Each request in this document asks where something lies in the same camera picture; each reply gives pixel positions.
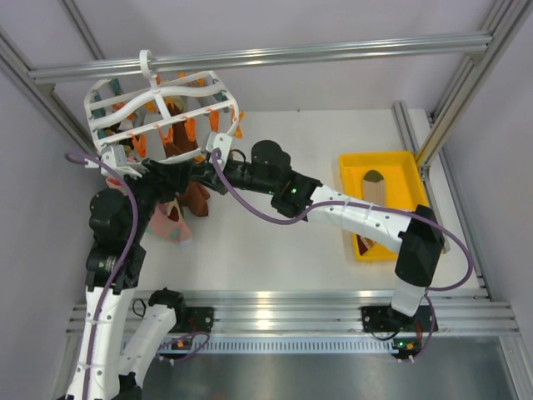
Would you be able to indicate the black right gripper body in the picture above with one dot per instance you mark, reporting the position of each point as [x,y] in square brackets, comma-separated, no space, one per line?
[236,174]

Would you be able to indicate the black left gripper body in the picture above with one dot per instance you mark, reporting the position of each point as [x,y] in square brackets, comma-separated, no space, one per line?
[162,189]

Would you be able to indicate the pink patterned sock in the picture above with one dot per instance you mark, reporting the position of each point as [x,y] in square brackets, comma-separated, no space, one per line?
[165,229]

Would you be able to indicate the white round clip hanger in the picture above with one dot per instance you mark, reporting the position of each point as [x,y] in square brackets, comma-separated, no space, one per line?
[142,119]

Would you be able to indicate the tan brown sock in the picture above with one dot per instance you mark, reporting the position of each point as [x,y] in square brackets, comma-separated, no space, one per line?
[174,212]

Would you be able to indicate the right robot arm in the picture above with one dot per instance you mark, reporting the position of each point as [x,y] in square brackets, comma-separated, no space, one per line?
[268,187]

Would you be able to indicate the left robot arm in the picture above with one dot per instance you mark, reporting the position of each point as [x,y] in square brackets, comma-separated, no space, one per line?
[107,366]

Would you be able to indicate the brown sock on hanger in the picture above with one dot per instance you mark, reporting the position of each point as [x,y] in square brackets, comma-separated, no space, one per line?
[196,197]

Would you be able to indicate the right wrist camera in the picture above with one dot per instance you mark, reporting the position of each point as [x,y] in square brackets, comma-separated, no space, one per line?
[218,141]

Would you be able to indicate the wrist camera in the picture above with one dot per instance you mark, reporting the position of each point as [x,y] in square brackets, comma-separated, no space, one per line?
[111,161]
[218,141]

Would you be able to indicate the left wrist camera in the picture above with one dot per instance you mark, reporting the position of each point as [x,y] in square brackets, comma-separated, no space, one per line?
[111,161]

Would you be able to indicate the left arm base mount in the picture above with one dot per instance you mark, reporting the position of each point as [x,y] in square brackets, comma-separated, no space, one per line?
[199,319]

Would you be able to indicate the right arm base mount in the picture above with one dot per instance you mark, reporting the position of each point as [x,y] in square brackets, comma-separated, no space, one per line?
[383,319]

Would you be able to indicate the aluminium top rail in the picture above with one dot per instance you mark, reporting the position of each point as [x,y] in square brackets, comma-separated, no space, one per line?
[146,62]

